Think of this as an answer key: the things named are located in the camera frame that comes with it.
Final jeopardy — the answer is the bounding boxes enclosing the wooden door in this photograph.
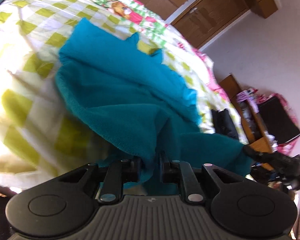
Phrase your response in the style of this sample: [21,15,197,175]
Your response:
[172,0,248,49]

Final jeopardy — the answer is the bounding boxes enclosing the black monitor with pink cover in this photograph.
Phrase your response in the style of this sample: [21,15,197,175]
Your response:
[258,93,300,155]

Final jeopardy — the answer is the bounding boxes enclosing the wooden side cabinet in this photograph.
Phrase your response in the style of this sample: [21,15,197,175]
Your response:
[218,73,278,173]

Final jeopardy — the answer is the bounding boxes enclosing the checkered floral bed quilt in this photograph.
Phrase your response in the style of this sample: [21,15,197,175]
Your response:
[0,0,248,189]

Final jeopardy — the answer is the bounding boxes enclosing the black folded garment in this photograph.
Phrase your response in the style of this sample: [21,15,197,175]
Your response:
[211,109,239,140]

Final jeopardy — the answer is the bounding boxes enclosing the teal fleece zip pullover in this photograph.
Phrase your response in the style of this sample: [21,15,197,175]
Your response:
[56,19,253,195]

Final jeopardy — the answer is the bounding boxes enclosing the purple patterned cloth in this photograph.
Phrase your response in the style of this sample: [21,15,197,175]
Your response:
[236,89,255,103]

